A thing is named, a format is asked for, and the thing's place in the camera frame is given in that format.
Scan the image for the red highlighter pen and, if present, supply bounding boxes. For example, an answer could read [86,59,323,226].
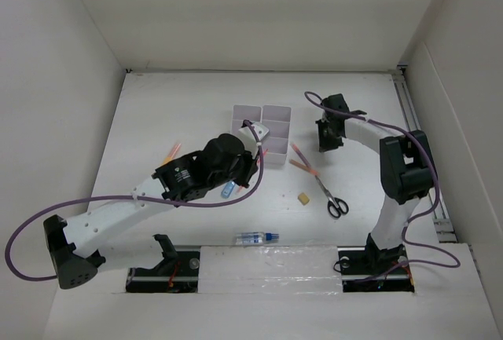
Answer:
[235,148,269,195]

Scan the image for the purple pen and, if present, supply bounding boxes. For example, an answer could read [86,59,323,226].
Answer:
[290,142,311,169]

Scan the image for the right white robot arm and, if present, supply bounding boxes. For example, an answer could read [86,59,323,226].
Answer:
[316,94,436,272]

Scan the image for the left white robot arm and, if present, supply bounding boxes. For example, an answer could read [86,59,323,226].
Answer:
[43,127,266,290]

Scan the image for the blue transparent stapler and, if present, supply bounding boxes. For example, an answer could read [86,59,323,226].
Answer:
[221,181,236,199]

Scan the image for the left white compartment organizer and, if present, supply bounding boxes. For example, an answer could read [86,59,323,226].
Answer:
[231,104,262,136]

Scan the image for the white compartment organizer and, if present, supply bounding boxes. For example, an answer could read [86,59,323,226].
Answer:
[231,104,262,136]
[261,105,292,165]

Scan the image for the brown orange pen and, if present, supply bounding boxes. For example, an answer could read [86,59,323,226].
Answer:
[289,159,319,176]

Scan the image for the right white compartment organizer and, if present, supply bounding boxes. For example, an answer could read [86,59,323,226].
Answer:
[261,105,292,165]

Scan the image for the yellow eraser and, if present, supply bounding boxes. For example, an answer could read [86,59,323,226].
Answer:
[298,193,310,205]

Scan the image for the blue capped glue bottle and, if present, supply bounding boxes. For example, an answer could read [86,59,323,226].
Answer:
[234,232,280,246]

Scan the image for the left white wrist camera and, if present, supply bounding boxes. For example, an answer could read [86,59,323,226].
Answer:
[234,120,270,157]

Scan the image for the black handled scissors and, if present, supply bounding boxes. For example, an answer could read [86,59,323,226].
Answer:
[315,176,349,219]

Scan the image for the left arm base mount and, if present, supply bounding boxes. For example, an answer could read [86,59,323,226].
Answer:
[125,234,200,294]

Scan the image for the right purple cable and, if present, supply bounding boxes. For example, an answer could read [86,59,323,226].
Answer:
[304,90,461,282]

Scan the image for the purple cable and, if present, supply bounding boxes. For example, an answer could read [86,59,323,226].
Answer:
[304,90,461,282]
[4,119,265,280]

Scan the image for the aluminium rail right side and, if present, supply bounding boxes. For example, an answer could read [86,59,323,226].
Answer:
[391,64,458,243]

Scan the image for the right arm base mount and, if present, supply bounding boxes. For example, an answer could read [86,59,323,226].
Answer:
[332,247,415,293]

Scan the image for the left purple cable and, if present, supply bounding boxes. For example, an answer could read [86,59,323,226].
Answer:
[4,119,265,280]

